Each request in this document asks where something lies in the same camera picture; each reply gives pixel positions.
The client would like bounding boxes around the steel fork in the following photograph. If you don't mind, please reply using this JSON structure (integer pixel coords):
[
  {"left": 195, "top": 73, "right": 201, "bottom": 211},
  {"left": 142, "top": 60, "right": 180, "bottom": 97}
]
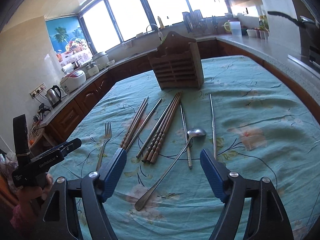
[{"left": 96, "top": 122, "right": 112, "bottom": 171}]

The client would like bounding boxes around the grey metal chopstick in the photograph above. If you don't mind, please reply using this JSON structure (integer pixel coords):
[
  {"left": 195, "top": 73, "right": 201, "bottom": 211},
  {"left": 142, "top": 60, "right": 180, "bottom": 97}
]
[{"left": 126, "top": 98, "right": 162, "bottom": 151}]

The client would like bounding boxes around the carved wooden chopstick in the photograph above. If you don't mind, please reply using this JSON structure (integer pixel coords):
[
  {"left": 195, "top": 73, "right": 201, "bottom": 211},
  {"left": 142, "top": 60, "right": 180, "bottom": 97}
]
[
  {"left": 136, "top": 92, "right": 179, "bottom": 158},
  {"left": 141, "top": 92, "right": 181, "bottom": 163},
  {"left": 150, "top": 91, "right": 183, "bottom": 165}
]

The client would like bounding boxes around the long steel spoon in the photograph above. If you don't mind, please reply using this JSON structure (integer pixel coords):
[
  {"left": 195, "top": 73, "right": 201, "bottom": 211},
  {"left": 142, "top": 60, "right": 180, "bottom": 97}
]
[{"left": 135, "top": 128, "right": 206, "bottom": 211}]

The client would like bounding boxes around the wooden utensil holder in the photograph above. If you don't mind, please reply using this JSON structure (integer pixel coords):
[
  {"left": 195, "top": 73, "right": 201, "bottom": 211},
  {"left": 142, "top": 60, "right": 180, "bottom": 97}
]
[{"left": 148, "top": 31, "right": 204, "bottom": 90}]

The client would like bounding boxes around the left hand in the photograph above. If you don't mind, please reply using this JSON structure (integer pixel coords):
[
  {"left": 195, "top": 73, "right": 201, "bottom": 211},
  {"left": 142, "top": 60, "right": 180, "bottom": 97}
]
[{"left": 10, "top": 173, "right": 54, "bottom": 230}]

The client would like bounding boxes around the steel electric kettle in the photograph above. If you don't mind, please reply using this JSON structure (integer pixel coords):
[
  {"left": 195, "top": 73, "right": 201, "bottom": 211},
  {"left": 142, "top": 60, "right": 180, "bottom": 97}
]
[{"left": 46, "top": 85, "right": 61, "bottom": 108}]

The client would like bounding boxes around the white red rice cooker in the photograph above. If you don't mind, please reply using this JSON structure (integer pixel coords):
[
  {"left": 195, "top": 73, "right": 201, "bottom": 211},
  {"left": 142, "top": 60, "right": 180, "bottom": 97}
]
[{"left": 60, "top": 70, "right": 86, "bottom": 94}]

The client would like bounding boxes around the floral teal tablecloth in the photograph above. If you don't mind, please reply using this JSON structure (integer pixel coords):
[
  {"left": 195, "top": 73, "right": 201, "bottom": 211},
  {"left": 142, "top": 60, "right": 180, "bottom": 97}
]
[{"left": 50, "top": 56, "right": 319, "bottom": 239}]

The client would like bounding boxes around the small white blender cooker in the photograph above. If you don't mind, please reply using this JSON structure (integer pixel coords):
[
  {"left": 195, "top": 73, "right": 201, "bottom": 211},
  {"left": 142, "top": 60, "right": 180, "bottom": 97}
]
[{"left": 86, "top": 62, "right": 99, "bottom": 77}]

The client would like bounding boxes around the white pot cooker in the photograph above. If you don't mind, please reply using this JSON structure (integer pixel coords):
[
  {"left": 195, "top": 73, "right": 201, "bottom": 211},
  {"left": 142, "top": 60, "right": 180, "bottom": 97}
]
[{"left": 92, "top": 51, "right": 109, "bottom": 70}]

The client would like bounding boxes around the fruit beach poster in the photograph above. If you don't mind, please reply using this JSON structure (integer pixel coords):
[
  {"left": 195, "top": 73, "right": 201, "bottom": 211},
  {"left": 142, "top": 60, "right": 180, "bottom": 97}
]
[{"left": 46, "top": 16, "right": 93, "bottom": 67}]

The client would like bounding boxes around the chrome sink faucet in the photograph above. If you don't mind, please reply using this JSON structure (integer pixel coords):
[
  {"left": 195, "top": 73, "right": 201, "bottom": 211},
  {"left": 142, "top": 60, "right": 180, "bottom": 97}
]
[{"left": 146, "top": 23, "right": 164, "bottom": 42}]

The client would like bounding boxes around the yellow detergent bottle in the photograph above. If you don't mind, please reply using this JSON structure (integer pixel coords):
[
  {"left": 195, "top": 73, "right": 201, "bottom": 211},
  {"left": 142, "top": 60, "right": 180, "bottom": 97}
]
[{"left": 157, "top": 16, "right": 165, "bottom": 29}]

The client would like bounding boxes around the dish drying rack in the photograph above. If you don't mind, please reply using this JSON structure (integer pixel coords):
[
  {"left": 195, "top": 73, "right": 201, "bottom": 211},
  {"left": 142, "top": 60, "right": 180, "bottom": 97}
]
[{"left": 182, "top": 10, "right": 208, "bottom": 33}]

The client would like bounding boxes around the wall power socket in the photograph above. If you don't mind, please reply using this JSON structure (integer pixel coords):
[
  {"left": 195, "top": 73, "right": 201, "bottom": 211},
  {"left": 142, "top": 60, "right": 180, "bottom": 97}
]
[{"left": 30, "top": 82, "right": 47, "bottom": 99}]

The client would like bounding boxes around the clear pitcher green handle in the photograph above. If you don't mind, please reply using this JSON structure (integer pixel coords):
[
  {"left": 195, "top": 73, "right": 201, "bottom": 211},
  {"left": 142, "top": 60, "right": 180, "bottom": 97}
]
[{"left": 223, "top": 21, "right": 242, "bottom": 36}]

